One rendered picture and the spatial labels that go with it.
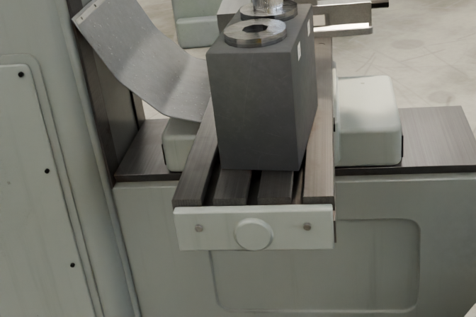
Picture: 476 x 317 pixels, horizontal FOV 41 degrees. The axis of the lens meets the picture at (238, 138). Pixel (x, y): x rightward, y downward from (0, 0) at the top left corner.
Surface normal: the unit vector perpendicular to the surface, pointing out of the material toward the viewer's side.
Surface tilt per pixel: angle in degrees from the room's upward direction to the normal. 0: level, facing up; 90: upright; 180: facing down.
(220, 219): 90
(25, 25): 89
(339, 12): 90
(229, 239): 90
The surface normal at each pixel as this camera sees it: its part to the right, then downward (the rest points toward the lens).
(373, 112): -0.11, -0.88
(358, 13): -0.10, 0.47
